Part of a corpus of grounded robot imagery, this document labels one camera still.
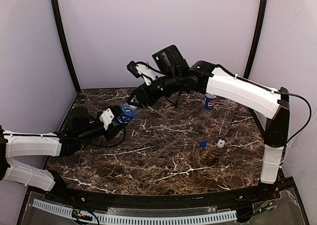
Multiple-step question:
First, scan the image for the clear bottle white cap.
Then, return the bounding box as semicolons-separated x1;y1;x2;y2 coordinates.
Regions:
219;99;238;136

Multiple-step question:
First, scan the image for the white slotted cable duct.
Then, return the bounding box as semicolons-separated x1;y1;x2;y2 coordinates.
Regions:
32;199;237;225

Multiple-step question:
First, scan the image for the left black frame post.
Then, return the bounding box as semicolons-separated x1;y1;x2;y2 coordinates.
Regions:
51;0;81;94

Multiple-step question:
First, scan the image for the right black frame post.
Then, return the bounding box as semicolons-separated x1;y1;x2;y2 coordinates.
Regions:
243;0;267;79

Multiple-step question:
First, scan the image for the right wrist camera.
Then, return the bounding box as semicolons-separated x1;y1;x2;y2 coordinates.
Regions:
127;61;158;86

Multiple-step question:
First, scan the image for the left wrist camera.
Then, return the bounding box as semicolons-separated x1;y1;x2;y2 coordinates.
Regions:
97;106;119;131

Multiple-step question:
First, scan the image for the tall bottle blue cap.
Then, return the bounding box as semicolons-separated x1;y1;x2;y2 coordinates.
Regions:
203;93;216;111

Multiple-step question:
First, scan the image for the short bottle blue label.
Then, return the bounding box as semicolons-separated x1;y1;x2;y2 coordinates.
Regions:
113;103;137;125

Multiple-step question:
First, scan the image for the black frame post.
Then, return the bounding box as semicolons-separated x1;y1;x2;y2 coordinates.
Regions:
51;0;81;94
243;0;267;79

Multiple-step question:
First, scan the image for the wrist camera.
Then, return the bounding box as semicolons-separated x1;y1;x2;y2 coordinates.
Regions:
127;61;158;86
97;106;119;131

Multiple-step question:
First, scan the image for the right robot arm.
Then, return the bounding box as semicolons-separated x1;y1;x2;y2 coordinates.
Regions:
127;45;292;184

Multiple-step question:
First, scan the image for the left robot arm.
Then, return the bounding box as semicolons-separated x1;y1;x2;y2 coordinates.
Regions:
0;106;125;191

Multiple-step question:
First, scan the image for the black front table rail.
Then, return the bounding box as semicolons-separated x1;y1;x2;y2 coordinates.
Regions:
27;181;284;211

